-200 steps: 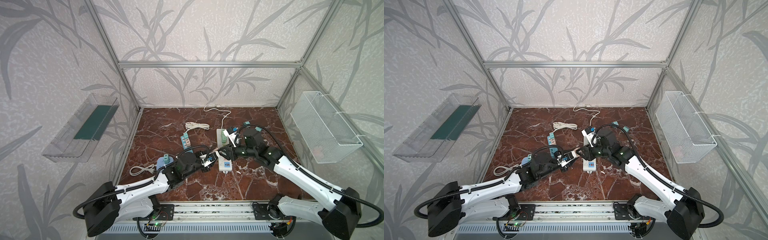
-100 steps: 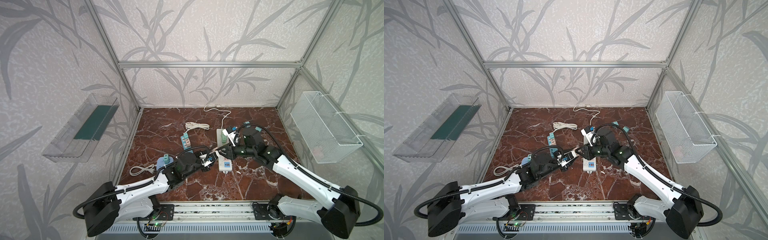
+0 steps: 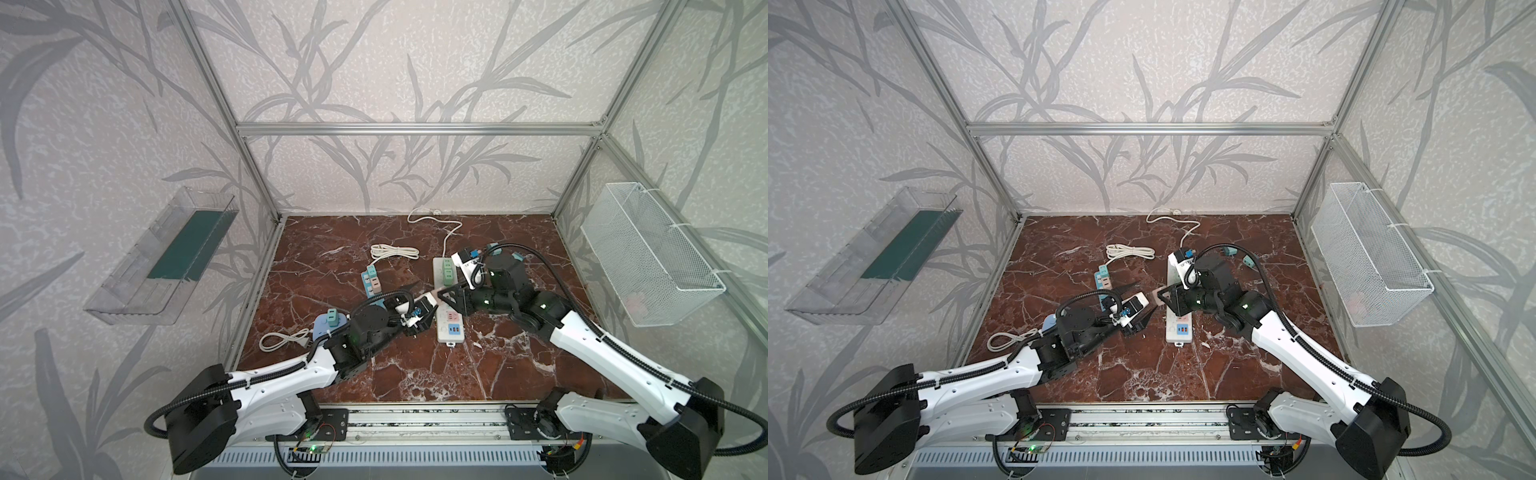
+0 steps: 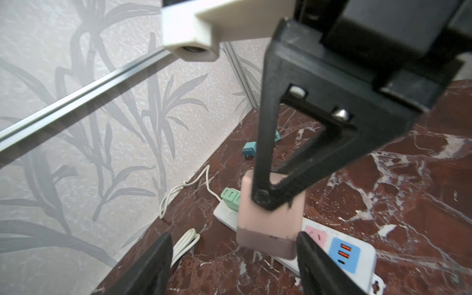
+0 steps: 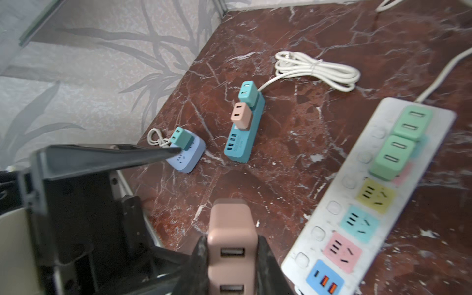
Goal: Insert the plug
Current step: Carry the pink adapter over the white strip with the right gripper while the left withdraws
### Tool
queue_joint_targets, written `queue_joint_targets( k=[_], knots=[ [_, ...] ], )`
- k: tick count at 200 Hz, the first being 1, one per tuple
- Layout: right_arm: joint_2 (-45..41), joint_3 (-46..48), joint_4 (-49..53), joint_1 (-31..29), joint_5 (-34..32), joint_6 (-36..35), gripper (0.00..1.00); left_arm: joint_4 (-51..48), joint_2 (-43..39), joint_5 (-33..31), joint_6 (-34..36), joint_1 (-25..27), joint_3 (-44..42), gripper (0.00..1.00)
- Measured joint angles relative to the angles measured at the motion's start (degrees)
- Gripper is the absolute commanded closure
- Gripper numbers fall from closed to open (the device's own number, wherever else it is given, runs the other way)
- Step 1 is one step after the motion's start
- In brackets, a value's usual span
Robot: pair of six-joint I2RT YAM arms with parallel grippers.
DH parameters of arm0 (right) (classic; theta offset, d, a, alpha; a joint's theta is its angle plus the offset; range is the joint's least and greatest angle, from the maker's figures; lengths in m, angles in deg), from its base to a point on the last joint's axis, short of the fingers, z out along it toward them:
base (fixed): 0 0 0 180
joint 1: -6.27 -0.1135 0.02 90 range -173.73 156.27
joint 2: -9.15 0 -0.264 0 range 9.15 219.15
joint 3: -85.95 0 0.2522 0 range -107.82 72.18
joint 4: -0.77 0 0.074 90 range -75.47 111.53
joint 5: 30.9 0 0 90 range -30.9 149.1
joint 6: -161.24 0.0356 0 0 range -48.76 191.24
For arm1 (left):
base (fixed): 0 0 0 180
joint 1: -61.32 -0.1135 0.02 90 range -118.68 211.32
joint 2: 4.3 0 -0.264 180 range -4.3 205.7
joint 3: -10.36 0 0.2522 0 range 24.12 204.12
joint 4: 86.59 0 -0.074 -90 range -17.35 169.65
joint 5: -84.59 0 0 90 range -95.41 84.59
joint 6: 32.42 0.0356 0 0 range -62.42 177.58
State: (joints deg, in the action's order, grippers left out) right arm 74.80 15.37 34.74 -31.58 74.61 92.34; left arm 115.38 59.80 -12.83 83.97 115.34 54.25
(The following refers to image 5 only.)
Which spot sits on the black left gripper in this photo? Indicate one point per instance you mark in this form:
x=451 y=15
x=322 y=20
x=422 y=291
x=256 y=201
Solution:
x=67 y=228

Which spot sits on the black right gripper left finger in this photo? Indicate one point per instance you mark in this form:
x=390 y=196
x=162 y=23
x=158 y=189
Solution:
x=194 y=276

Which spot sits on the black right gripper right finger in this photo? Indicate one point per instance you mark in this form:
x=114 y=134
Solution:
x=269 y=277

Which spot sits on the pink charger plug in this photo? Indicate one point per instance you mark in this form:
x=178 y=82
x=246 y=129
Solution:
x=232 y=248
x=242 y=116

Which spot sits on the long white power strip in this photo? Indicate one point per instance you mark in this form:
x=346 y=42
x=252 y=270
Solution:
x=340 y=241

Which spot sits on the light blue square socket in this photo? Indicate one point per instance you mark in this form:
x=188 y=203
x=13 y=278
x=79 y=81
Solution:
x=186 y=161

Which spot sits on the teal charger plug front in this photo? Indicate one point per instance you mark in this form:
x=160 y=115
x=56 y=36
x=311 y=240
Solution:
x=182 y=138

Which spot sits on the teal charger plug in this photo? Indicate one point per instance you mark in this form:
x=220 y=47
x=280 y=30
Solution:
x=182 y=138
x=248 y=93

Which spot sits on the teal power strip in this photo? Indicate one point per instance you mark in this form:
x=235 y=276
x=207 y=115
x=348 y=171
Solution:
x=240 y=143

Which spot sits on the green charger plug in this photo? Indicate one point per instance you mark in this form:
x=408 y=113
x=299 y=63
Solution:
x=413 y=122
x=392 y=158

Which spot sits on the coiled white cable teal strip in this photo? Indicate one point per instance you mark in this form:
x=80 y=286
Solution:
x=297 y=64

